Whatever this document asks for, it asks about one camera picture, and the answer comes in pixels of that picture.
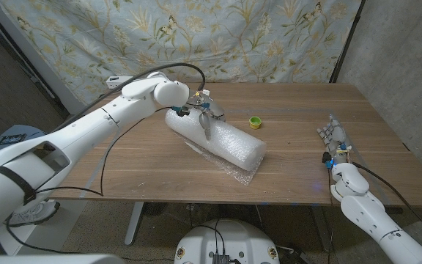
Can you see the metal table leg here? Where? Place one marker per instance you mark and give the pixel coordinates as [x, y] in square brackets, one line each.
[134, 223]
[321, 227]

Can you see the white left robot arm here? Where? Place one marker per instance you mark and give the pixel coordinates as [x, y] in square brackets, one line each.
[86, 124]

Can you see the grey backdrop frame post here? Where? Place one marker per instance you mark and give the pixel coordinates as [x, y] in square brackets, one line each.
[20, 41]

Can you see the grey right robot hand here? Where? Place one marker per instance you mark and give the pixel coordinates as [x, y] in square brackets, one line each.
[335, 135]

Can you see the black backdrop stand pole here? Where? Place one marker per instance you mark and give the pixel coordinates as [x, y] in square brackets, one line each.
[346, 40]

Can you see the yellow green cup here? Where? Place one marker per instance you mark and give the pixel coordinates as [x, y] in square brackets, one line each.
[255, 122]

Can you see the small black electronics box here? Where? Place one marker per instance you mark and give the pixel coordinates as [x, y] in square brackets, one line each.
[221, 259]

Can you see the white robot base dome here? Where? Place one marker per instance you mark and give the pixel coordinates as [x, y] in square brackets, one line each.
[240, 238]

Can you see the bubble wrap roll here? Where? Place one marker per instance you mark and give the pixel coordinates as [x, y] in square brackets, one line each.
[225, 141]

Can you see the blue grey bin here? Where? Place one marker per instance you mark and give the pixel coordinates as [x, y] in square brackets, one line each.
[20, 130]

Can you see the floral printed backdrop cloth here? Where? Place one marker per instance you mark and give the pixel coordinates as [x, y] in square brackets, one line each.
[306, 36]

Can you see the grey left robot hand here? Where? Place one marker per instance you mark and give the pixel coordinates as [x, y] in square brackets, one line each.
[212, 110]

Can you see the white power strip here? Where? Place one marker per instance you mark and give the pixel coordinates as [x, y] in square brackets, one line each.
[115, 82]

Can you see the grey sneaker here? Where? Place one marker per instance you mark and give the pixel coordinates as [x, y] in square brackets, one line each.
[35, 214]

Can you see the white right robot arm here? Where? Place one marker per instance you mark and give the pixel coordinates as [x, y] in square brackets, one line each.
[365, 212]

